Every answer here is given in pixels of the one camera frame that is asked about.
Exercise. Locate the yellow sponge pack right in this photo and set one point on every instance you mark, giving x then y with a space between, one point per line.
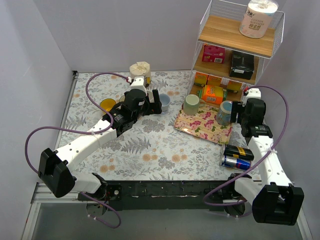
233 86

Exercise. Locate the pink sponge box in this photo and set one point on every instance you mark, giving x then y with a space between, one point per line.
213 54

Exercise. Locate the beige paper roll with cartoon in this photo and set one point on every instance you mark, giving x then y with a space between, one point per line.
141 69

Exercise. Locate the grey ceramic mug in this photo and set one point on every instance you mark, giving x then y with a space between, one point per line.
165 102

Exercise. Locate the blue ceramic mug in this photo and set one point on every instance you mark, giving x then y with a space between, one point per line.
223 116

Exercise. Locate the yellow ceramic mug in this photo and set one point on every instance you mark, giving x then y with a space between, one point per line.
107 104

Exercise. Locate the white wire wooden shelf rack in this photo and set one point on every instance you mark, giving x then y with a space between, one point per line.
220 27

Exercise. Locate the green ceramic mug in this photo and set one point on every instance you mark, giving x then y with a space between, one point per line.
191 104

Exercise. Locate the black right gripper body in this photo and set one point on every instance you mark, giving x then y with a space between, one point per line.
236 113

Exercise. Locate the blue silver drink can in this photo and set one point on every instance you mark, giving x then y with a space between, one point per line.
235 163

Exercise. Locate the floral tray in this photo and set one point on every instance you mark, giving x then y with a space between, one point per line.
204 125

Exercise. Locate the yellow green sponge pack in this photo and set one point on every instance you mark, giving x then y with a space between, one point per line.
200 93

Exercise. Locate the yellow sponge pack middle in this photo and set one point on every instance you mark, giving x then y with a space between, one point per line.
214 80

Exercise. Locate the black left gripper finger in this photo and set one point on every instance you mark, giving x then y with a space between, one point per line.
156 97
155 108

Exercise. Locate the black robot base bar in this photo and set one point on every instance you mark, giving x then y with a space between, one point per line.
158 195

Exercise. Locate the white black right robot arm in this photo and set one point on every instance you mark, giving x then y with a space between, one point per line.
276 200

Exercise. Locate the speckled white ceramic mug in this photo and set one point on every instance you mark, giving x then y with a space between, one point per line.
150 95

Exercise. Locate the black product box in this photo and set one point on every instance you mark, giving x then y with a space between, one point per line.
242 65

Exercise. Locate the pink wrapped toilet paper roll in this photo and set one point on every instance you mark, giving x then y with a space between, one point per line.
257 18

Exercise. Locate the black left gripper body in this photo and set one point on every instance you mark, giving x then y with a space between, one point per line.
152 104

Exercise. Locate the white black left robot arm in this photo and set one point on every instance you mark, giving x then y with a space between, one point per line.
57 168

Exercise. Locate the black yellow drink can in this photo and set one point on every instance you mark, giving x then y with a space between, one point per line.
238 152

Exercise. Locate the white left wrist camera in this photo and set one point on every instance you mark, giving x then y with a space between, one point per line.
137 83

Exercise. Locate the yellow sponge pack left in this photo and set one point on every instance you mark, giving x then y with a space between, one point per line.
200 79

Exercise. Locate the orange sponge pack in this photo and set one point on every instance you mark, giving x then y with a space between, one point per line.
213 94

